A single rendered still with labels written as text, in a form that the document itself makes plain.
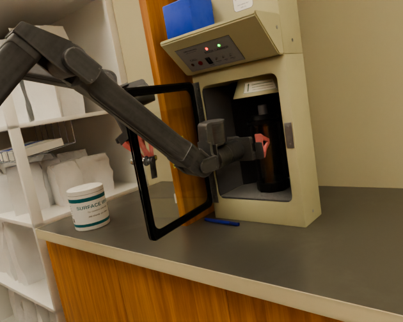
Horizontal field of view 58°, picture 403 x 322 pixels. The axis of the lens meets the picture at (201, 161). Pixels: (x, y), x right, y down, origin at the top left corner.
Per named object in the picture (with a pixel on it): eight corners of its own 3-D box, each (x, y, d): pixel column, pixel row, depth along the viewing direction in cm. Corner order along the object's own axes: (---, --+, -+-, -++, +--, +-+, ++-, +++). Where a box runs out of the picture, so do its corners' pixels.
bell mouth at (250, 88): (252, 95, 122) (250, 79, 121) (301, 87, 111) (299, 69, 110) (221, 101, 109) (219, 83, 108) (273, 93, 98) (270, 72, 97)
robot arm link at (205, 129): (181, 170, 93) (201, 175, 87) (173, 127, 91) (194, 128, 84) (215, 159, 100) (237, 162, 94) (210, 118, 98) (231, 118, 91)
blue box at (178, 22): (190, 40, 109) (185, 9, 108) (216, 32, 103) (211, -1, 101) (167, 39, 102) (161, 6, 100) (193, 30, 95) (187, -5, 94)
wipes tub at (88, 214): (98, 217, 145) (89, 181, 143) (117, 220, 137) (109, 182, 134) (68, 229, 136) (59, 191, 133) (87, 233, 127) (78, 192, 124)
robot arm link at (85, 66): (40, 69, 71) (57, 63, 62) (56, 47, 72) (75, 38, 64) (186, 177, 95) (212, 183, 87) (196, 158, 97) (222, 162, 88)
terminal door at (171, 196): (213, 205, 118) (192, 81, 111) (151, 243, 93) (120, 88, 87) (211, 205, 118) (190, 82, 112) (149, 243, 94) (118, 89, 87)
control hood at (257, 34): (190, 75, 113) (185, 42, 111) (284, 53, 92) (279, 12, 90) (165, 77, 105) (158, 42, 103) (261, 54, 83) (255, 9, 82)
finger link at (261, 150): (252, 130, 107) (234, 137, 100) (274, 128, 102) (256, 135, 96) (256, 152, 108) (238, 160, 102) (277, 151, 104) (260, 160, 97)
